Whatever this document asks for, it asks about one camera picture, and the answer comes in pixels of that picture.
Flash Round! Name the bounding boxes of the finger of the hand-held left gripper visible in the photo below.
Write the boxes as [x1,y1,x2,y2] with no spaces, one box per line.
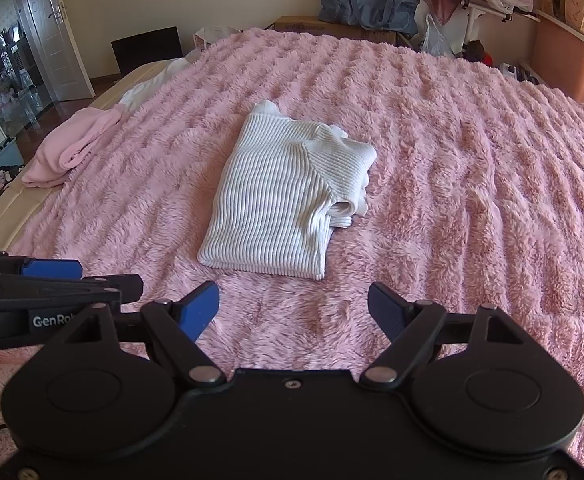
[0,274,144,306]
[0,255,83,286]

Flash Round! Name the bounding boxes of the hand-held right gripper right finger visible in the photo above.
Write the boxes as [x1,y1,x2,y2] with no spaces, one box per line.
[359,281,527,390]

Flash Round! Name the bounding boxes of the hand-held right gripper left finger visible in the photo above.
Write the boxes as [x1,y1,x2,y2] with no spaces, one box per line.
[47,281,225,388]

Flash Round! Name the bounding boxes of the white knit sweater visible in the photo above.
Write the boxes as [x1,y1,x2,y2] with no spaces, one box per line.
[197,101,377,281]

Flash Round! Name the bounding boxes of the dark red clothes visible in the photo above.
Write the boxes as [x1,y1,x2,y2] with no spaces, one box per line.
[464,40,487,66]

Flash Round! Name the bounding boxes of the beige bed mattress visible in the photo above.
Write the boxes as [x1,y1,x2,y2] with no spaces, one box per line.
[0,60,173,251]

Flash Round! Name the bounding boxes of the pink garment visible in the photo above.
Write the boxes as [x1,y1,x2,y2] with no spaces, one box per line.
[21,107,123,188]

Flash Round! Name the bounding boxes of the pink fluffy blanket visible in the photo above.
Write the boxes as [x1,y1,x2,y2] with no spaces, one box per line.
[0,27,584,480]

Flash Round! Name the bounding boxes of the black panel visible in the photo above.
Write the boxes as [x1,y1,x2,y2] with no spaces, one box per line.
[110,26,183,76]

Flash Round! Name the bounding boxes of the white plastic bag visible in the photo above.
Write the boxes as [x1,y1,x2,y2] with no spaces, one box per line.
[419,12,455,58]

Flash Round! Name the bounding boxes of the cardboard box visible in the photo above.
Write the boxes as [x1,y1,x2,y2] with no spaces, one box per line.
[264,15,397,46]

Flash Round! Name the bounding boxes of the pink storage box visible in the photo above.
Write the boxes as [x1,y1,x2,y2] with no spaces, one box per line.
[529,15,584,121]

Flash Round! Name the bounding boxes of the blue duffel bag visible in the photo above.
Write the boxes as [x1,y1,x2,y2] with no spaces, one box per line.
[318,0,420,38]

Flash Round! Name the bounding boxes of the white folding table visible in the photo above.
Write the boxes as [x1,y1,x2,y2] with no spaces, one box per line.
[442,0,542,43]

